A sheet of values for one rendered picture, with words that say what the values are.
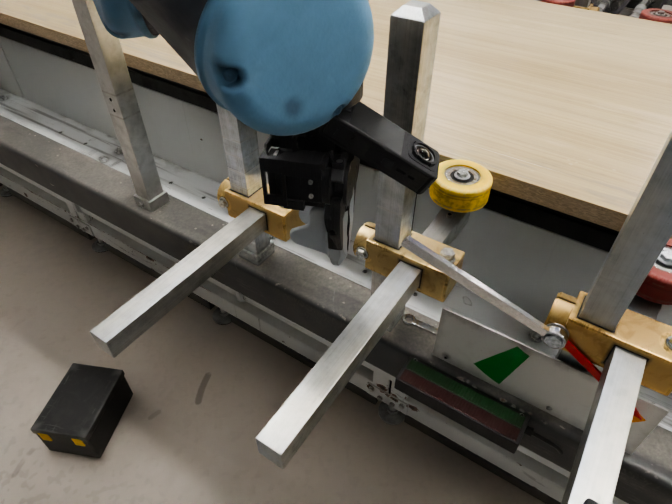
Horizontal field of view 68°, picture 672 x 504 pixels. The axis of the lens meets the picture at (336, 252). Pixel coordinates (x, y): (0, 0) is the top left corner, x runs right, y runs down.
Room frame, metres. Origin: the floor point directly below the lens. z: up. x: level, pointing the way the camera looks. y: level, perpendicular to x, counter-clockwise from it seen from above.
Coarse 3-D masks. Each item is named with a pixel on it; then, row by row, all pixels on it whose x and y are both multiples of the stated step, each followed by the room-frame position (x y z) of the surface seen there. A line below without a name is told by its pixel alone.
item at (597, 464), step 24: (648, 312) 0.35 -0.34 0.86; (624, 360) 0.29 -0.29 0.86; (600, 384) 0.27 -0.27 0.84; (624, 384) 0.26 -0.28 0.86; (600, 408) 0.24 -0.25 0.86; (624, 408) 0.24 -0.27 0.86; (600, 432) 0.21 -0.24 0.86; (624, 432) 0.21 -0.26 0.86; (576, 456) 0.20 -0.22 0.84; (600, 456) 0.19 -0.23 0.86; (576, 480) 0.17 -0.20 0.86; (600, 480) 0.17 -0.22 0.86
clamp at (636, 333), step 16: (560, 304) 0.36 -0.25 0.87; (576, 304) 0.36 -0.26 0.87; (560, 320) 0.34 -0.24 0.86; (576, 320) 0.33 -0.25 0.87; (624, 320) 0.33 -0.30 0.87; (640, 320) 0.33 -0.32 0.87; (656, 320) 0.33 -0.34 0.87; (576, 336) 0.33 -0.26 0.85; (592, 336) 0.32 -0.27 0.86; (608, 336) 0.31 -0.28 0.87; (624, 336) 0.31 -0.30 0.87; (640, 336) 0.31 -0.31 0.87; (656, 336) 0.31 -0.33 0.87; (592, 352) 0.32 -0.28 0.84; (608, 352) 0.31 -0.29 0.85; (640, 352) 0.30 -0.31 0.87; (656, 352) 0.29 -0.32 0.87; (656, 368) 0.29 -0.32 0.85; (656, 384) 0.28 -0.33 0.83
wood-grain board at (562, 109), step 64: (0, 0) 1.33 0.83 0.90; (64, 0) 1.33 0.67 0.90; (384, 0) 1.33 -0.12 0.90; (448, 0) 1.33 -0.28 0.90; (512, 0) 1.33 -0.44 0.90; (128, 64) 0.99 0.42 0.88; (384, 64) 0.93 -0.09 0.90; (448, 64) 0.93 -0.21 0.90; (512, 64) 0.93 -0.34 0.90; (576, 64) 0.93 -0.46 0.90; (640, 64) 0.93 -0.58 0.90; (448, 128) 0.69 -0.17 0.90; (512, 128) 0.69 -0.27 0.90; (576, 128) 0.69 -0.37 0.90; (640, 128) 0.69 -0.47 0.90; (512, 192) 0.55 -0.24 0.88; (576, 192) 0.52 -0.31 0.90
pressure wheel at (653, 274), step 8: (664, 248) 0.41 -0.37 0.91; (664, 256) 0.39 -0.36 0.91; (656, 264) 0.38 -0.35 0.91; (664, 264) 0.38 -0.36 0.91; (656, 272) 0.37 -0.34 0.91; (664, 272) 0.37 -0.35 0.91; (648, 280) 0.37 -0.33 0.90; (656, 280) 0.36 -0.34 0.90; (664, 280) 0.36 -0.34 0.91; (640, 288) 0.37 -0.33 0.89; (648, 288) 0.36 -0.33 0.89; (656, 288) 0.36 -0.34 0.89; (664, 288) 0.36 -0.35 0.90; (640, 296) 0.36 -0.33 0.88; (648, 296) 0.36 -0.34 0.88; (656, 296) 0.36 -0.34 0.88; (664, 296) 0.35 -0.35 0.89; (664, 304) 0.35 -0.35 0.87
